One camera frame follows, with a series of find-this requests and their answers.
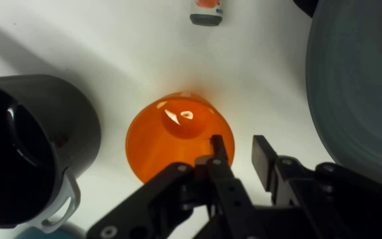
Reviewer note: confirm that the teal pan with glass lid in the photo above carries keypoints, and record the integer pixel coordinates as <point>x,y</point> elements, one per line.
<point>32,234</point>

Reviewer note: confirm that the grey round plate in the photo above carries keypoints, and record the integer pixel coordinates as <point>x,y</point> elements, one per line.
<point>355,88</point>

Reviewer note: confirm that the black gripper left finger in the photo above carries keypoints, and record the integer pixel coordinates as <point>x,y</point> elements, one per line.
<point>226,194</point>

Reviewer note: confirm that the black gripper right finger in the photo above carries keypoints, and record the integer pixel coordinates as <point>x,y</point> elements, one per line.
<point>315,199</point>

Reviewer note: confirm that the black toy pot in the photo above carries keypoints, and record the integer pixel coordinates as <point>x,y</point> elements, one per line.
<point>23,146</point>

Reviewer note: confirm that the small yellow toy bottle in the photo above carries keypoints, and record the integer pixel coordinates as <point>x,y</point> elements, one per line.
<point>206,14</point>

